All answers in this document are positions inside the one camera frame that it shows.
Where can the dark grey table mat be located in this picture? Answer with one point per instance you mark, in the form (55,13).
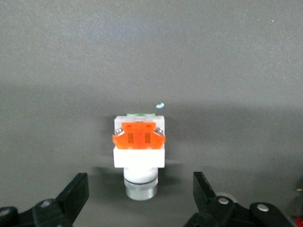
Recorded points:
(47,71)

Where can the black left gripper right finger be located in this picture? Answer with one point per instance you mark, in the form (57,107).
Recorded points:
(203,191)

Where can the white orange contact block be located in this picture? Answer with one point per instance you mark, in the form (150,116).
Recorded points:
(138,156)

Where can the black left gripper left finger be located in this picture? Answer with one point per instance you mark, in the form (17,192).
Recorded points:
(71,196)

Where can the tiny pale green scrap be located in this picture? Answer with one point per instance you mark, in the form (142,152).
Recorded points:
(160,105)

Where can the red mushroom push button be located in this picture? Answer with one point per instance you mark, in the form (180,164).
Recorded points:
(299,205)

